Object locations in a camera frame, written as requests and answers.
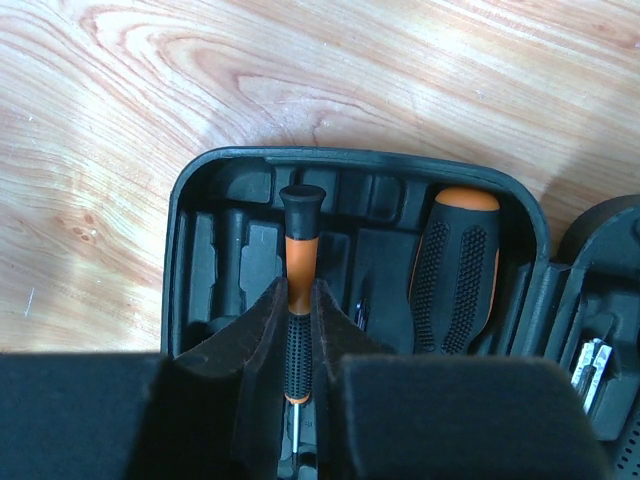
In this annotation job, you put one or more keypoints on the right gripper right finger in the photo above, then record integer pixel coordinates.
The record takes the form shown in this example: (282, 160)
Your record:
(386, 416)

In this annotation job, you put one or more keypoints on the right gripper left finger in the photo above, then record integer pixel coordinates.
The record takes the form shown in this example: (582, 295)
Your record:
(213, 412)

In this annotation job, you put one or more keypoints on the black-handled screwdriver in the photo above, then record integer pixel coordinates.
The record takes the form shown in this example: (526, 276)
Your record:
(454, 274)

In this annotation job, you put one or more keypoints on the black plastic tool case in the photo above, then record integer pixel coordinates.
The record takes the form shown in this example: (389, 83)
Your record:
(226, 244)

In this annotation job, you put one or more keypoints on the silver metal file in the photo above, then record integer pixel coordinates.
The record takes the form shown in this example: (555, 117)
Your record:
(589, 370)

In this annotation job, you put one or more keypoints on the orange-black precision screwdriver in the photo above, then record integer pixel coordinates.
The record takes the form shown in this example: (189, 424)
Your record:
(302, 206)

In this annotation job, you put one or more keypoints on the orange-handled screwdriver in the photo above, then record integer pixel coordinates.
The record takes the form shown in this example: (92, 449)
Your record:
(361, 316)

